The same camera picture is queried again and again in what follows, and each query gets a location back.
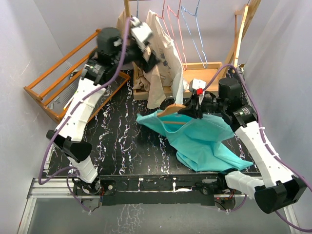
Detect blue hanger under beige shirt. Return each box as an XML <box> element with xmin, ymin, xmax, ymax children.
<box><xmin>136</xmin><ymin>0</ymin><xmax>140</xmax><ymax>18</ymax></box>

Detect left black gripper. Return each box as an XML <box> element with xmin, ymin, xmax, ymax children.
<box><xmin>111</xmin><ymin>37</ymin><xmax>160</xmax><ymax>72</ymax></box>

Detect wooden clothes rack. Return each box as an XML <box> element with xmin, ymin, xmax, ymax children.
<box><xmin>138</xmin><ymin>0</ymin><xmax>260</xmax><ymax>93</ymax></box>

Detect pink wire hanger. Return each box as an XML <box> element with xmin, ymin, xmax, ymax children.
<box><xmin>158</xmin><ymin>0</ymin><xmax>188</xmax><ymax>71</ymax></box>

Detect blue wire hanger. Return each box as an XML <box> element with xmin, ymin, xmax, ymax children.
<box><xmin>181</xmin><ymin>0</ymin><xmax>208</xmax><ymax>69</ymax></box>

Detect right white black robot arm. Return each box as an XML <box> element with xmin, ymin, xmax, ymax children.
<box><xmin>179</xmin><ymin>78</ymin><xmax>307</xmax><ymax>214</ymax></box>

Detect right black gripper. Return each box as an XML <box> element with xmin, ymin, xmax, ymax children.
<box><xmin>177</xmin><ymin>94</ymin><xmax>227</xmax><ymax>119</ymax></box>

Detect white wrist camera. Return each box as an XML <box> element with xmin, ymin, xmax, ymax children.
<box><xmin>189</xmin><ymin>78</ymin><xmax>206</xmax><ymax>104</ymax></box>
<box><xmin>131</xmin><ymin>17</ymin><xmax>153</xmax><ymax>52</ymax></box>

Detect beige t shirt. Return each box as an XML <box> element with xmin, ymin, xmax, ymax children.
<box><xmin>116</xmin><ymin>9</ymin><xmax>169</xmax><ymax>109</ymax></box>

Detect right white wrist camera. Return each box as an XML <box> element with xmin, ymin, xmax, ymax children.
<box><xmin>189</xmin><ymin>78</ymin><xmax>206</xmax><ymax>104</ymax></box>

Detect orange wooden shelf rack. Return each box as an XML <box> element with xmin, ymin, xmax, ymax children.
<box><xmin>23</xmin><ymin>28</ymin><xmax>131</xmax><ymax>125</ymax></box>

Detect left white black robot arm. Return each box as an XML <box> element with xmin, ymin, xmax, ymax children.
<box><xmin>46</xmin><ymin>23</ymin><xmax>160</xmax><ymax>195</ymax></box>

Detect white printed t shirt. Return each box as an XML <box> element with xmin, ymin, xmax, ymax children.
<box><xmin>144</xmin><ymin>10</ymin><xmax>189</xmax><ymax>109</ymax></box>

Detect teal t shirt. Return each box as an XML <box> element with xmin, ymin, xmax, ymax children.
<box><xmin>136</xmin><ymin>110</ymin><xmax>253</xmax><ymax>172</ymax></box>

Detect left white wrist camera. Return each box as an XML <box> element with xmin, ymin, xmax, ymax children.
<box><xmin>131</xmin><ymin>17</ymin><xmax>153</xmax><ymax>52</ymax></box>

